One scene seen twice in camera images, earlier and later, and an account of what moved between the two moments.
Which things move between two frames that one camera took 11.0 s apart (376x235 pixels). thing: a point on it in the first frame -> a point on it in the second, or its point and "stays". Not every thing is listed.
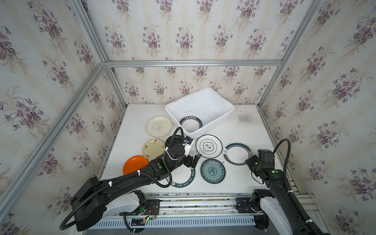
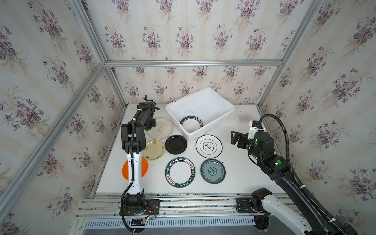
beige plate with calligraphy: (152, 148) stays
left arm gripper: (190, 160) -> (148, 106)
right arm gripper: (254, 161) -> (242, 139)
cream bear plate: (159, 126) stays
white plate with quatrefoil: (209, 146) stays
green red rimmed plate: (191, 123) stays
